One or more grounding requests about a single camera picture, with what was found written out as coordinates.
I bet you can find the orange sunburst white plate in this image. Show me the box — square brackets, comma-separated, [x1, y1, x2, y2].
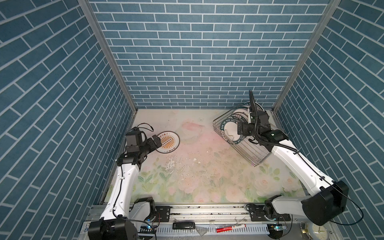
[157, 131, 181, 154]

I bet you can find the green rim white plate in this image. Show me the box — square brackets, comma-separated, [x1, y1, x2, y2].
[220, 118, 246, 145]

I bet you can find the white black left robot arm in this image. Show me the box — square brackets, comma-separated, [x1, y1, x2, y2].
[88, 131, 162, 240]

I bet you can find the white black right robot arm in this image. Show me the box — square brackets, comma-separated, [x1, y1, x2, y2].
[238, 123, 349, 226]

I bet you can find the rearmost plate in rack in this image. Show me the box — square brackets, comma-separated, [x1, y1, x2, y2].
[241, 102, 265, 112]

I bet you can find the black rectangular device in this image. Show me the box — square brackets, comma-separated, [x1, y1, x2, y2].
[172, 222, 196, 230]

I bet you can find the right green circuit board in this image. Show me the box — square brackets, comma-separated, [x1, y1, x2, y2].
[268, 224, 287, 235]

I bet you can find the red marker pen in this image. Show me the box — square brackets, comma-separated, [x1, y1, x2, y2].
[216, 224, 247, 233]

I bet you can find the white analog clock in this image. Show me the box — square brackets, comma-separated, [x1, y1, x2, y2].
[300, 222, 330, 240]

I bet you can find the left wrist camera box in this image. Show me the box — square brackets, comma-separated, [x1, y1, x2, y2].
[125, 128, 147, 153]

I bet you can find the chrome wire dish rack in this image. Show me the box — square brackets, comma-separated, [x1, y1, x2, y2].
[213, 103, 271, 167]

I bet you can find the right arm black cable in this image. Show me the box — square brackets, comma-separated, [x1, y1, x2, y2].
[247, 89, 364, 238]

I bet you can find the aluminium corner frame post right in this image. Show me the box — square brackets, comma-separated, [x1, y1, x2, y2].
[272, 0, 341, 112]

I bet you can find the aluminium corner frame post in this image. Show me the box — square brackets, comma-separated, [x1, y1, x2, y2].
[272, 0, 341, 112]
[78, 0, 138, 115]

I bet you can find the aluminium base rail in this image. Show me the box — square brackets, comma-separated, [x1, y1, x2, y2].
[80, 202, 340, 238]

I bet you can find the aluminium corner frame post left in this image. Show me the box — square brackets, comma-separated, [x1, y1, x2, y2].
[78, 0, 138, 115]

